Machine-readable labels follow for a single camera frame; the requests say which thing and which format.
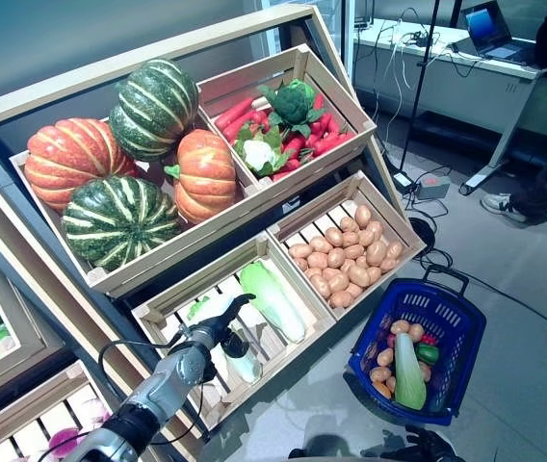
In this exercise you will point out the dark right robot hand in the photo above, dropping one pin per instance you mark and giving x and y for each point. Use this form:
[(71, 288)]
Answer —
[(423, 447)]

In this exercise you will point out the dark left robot hand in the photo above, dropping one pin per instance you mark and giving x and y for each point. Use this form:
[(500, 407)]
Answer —
[(220, 323)]

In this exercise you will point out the green napa cabbage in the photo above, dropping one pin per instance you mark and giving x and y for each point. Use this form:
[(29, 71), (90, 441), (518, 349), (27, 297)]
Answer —
[(273, 300), (244, 366), (408, 375)]

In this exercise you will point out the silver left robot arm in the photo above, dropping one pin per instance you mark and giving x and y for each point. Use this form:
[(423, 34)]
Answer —
[(167, 385)]

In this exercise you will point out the blue plastic shopping basket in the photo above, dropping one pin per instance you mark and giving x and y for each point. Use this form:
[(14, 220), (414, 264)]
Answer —
[(456, 327)]

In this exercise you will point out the wooden cabbage crate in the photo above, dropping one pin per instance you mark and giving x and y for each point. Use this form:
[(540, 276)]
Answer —
[(196, 284)]

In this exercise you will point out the dark purple eggplant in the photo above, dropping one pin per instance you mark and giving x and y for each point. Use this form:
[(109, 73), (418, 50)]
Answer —
[(437, 385)]

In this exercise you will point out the brown potato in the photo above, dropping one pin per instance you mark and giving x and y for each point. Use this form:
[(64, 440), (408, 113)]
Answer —
[(336, 258), (385, 357), (333, 237), (341, 299), (320, 286), (301, 264), (358, 275), (416, 332), (366, 237), (380, 374), (338, 283), (373, 275), (394, 248), (317, 260), (350, 239), (320, 244), (363, 215), (331, 273), (400, 327), (349, 224), (353, 251), (376, 252), (425, 371), (389, 264), (299, 250), (353, 290), (375, 230)]

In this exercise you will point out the large wooden pumpkin crate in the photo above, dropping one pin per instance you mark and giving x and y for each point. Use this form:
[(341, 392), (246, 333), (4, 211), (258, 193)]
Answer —
[(167, 250)]

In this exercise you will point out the small orange pumpkin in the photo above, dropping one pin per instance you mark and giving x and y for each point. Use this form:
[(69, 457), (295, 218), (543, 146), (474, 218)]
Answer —
[(206, 178)]

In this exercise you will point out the flat green striped pumpkin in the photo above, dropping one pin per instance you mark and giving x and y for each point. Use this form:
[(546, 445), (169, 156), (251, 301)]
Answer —
[(114, 221)]

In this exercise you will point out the pale pink onion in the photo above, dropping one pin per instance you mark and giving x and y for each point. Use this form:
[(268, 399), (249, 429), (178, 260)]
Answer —
[(93, 410)]

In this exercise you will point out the red carrot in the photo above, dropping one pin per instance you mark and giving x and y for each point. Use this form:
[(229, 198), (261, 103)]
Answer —
[(235, 111), (333, 124), (294, 145), (241, 126), (319, 102), (287, 170), (329, 143)]

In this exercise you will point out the white cauliflower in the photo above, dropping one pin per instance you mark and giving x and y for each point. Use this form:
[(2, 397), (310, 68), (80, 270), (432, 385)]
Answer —
[(258, 153)]

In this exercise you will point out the wooden pepper crate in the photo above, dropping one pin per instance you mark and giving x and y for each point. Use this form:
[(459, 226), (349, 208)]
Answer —
[(28, 337)]

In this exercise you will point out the purple onion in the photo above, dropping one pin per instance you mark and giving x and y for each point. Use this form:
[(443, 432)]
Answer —
[(64, 440)]

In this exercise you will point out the wooden potato crate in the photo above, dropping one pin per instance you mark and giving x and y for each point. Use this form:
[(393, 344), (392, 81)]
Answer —
[(398, 226)]

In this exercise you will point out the wooden onion crate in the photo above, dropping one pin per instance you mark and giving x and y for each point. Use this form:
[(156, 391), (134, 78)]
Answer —
[(23, 409)]

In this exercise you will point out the large orange pumpkin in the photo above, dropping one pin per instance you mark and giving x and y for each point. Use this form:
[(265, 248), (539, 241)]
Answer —
[(71, 154)]

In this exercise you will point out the round green striped pumpkin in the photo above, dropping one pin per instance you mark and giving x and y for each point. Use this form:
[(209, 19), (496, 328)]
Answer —
[(158, 106)]

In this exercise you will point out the black power adapter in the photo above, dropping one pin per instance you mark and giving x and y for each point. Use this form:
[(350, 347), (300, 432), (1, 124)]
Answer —
[(402, 183)]

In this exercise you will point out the green broccoli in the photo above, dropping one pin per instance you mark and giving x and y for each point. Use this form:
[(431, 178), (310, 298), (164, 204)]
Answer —
[(293, 103)]

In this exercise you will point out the wooden carrot crate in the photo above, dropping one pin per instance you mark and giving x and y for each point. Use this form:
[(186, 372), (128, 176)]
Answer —
[(346, 110)]

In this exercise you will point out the grey box with red button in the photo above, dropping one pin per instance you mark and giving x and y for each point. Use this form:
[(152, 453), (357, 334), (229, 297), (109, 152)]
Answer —
[(433, 187)]

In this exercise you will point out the white sneaker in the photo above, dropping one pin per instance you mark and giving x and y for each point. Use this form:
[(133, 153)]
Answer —
[(502, 206)]

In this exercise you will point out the wooden display stand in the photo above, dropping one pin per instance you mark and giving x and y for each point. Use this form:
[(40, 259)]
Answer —
[(23, 101)]

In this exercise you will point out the black bar under desk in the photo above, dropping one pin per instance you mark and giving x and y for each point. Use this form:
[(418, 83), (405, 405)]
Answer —
[(456, 130)]

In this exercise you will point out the black stand pole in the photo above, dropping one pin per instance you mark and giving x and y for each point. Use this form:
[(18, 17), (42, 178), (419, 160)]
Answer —
[(418, 86)]

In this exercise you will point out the white desk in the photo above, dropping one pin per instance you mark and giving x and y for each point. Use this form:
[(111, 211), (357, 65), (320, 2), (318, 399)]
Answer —
[(471, 82)]

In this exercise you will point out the open black laptop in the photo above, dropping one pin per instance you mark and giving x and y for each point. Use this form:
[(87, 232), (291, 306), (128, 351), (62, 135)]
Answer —
[(490, 29)]

